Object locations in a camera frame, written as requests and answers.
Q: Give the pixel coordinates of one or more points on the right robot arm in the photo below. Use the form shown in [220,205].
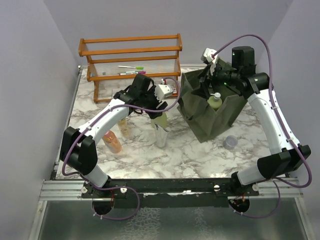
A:
[286,152]

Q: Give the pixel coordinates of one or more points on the green lotion bottle white cap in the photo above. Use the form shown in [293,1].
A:
[215,101]

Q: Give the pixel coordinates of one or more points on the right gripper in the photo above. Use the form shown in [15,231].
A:
[206,78]

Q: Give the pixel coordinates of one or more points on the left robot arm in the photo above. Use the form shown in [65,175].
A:
[79,145]

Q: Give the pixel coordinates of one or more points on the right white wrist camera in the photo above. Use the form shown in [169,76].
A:
[210,57]

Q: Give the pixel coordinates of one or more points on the small purple jar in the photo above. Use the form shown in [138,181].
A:
[230,142]

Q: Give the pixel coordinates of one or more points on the green canvas bag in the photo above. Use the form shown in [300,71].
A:
[205,122]

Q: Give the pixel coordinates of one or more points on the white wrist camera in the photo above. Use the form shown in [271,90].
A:
[163,91]
[210,57]

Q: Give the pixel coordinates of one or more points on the small amber bottle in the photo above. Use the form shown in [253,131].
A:
[124,128]

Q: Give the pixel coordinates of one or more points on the pink orange bottle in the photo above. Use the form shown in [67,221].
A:
[112,142]

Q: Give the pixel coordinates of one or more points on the pink green marker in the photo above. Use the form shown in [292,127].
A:
[131,73]

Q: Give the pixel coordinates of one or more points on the silver foil pouch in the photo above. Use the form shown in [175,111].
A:
[161,135]

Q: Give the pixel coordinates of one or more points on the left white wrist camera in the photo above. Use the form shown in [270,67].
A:
[163,91]

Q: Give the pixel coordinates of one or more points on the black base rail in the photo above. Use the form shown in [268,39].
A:
[167,192]

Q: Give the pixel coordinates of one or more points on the orange wooden shelf rack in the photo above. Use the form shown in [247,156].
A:
[158,54]

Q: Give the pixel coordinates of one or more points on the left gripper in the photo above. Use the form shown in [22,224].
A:
[162,106]

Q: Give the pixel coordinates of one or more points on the green white marker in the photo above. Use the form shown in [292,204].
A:
[131,67]

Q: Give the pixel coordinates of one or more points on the green bottle beige cap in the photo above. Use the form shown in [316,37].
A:
[160,121]

